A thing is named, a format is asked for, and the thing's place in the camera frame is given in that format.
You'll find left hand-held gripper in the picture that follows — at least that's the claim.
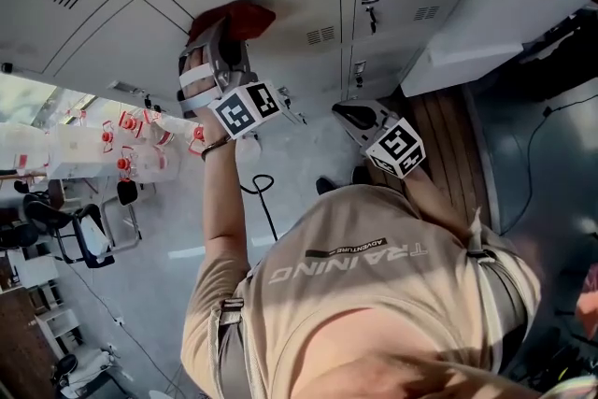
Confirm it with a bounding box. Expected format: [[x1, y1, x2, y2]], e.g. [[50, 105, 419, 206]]
[[186, 17, 282, 140]]

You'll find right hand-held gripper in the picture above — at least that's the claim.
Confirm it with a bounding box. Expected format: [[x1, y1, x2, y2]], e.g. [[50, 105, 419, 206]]
[[331, 99, 428, 180]]

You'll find red-brown wiping cloth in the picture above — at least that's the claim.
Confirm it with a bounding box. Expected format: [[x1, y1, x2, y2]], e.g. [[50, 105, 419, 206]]
[[186, 0, 278, 46]]

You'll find person's right forearm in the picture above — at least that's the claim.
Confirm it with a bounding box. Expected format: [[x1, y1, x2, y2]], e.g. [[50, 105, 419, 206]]
[[404, 165, 469, 235]]

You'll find person's left forearm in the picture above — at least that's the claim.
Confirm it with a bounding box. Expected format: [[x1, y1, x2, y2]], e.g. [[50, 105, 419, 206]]
[[199, 133, 256, 270]]

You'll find grey metal locker cabinet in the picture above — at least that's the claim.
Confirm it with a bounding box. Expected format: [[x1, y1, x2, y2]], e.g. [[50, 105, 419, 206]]
[[0, 0, 508, 127]]

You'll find person's left hand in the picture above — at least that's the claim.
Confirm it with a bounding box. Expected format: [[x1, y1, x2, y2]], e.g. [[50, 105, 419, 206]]
[[177, 46, 231, 137]]

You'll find brown wooden slat platform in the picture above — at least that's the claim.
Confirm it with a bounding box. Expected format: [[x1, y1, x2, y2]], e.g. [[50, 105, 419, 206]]
[[368, 84, 497, 244]]

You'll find group of red-capped water jugs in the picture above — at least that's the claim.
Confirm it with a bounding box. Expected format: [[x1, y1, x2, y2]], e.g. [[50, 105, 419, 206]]
[[64, 105, 206, 183]]

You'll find person's beige shirt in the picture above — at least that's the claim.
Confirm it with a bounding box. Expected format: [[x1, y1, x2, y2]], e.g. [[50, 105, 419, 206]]
[[180, 184, 543, 399]]

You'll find white device black face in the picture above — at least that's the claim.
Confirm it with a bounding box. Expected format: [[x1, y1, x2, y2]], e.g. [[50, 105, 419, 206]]
[[115, 178, 140, 207]]

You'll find white cardboard box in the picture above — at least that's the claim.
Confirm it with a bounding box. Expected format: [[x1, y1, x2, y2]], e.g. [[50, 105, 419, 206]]
[[46, 121, 141, 181]]

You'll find black framed glass window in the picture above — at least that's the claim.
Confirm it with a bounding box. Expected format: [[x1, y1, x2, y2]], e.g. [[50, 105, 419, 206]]
[[0, 72, 102, 130]]

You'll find white plastic canister red label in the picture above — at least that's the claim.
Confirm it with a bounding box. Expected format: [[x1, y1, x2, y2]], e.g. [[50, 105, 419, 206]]
[[0, 121, 51, 178]]

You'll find white flat box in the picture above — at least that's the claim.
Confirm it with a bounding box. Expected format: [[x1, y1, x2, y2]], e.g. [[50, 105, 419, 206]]
[[79, 215, 111, 256]]

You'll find brown wooden pole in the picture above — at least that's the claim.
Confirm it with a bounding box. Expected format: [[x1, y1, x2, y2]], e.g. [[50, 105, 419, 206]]
[[0, 169, 48, 181]]

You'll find black office chair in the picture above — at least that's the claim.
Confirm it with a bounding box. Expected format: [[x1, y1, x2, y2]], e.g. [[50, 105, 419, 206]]
[[22, 199, 117, 270]]

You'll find person's dark bracelet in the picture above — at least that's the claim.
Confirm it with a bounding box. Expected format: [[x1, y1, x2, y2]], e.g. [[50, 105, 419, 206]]
[[200, 135, 234, 163]]

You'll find black looped floor cable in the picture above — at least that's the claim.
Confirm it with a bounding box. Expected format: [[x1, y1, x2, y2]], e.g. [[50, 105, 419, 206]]
[[239, 173, 280, 243]]

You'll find black power cable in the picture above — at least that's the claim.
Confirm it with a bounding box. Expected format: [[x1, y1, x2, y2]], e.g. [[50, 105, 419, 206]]
[[499, 91, 598, 237]]

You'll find grey metal stool frame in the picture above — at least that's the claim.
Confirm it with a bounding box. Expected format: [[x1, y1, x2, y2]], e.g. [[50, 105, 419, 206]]
[[100, 195, 144, 254]]

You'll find person's dark shoulder strap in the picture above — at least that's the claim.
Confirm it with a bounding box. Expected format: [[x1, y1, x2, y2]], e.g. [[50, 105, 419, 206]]
[[212, 297, 256, 399], [466, 247, 529, 370]]

